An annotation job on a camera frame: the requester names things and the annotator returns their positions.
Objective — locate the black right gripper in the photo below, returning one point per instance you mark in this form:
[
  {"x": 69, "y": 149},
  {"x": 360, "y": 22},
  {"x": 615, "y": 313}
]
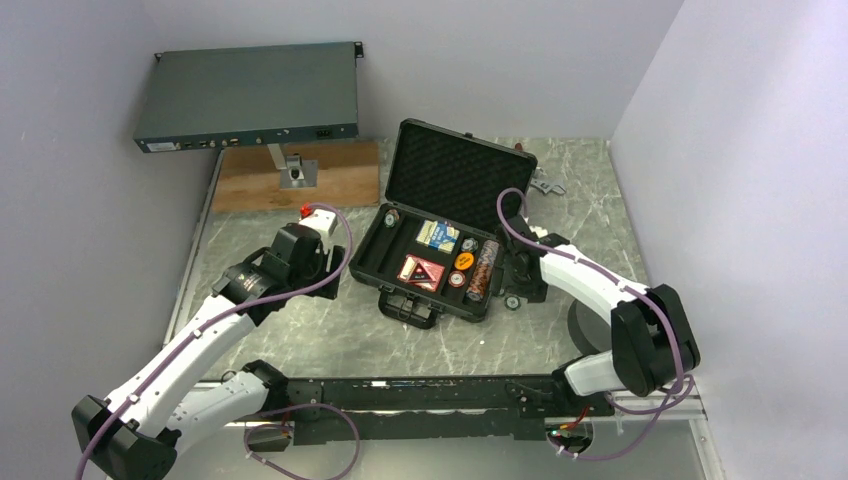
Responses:
[{"x": 535, "y": 291}]

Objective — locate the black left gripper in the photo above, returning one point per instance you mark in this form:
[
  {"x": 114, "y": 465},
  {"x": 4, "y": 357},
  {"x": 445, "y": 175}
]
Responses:
[{"x": 328, "y": 291}]

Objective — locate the green poker chip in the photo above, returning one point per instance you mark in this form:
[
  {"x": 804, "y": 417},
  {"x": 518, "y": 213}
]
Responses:
[{"x": 512, "y": 302}]

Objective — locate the row of poker chips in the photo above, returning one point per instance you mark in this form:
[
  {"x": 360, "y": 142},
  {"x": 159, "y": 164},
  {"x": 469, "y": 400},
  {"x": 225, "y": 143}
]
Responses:
[{"x": 482, "y": 274}]

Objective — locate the blue playing card deck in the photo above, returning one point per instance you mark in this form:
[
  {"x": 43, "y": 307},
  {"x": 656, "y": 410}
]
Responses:
[{"x": 440, "y": 236}]

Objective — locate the red playing card deck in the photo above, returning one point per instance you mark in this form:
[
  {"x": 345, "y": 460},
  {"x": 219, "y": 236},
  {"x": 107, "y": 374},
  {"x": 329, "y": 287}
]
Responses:
[{"x": 421, "y": 273}]

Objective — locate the black foam-lined poker case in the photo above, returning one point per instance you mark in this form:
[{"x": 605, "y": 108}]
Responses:
[{"x": 442, "y": 175}]

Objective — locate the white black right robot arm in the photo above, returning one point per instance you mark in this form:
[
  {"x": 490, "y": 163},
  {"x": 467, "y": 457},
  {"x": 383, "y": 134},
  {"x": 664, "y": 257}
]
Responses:
[{"x": 651, "y": 341}]

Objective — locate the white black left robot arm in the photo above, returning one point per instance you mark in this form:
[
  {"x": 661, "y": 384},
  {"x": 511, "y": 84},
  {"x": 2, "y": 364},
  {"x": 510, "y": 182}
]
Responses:
[{"x": 139, "y": 430}]

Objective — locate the grey foam roll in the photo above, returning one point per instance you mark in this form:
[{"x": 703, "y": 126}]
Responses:
[{"x": 590, "y": 333}]

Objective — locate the adjustable metal wrench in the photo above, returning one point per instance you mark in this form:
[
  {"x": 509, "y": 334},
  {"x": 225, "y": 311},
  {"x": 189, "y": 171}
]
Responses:
[{"x": 546, "y": 187}]

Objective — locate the wooden board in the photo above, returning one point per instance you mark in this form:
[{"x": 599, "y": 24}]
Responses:
[{"x": 348, "y": 176}]

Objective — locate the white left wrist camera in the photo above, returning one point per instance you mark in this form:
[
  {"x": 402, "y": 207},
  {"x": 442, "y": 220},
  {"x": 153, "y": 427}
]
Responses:
[{"x": 318, "y": 219}]

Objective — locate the metal stand bracket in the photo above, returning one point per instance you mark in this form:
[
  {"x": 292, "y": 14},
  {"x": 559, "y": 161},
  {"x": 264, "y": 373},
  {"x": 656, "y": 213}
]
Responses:
[{"x": 295, "y": 172}]

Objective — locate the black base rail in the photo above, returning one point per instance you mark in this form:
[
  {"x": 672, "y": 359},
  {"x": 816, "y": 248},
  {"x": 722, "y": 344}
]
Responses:
[{"x": 523, "y": 407}]

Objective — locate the grey rack network switch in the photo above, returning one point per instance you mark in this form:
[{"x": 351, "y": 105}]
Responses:
[{"x": 249, "y": 96}]

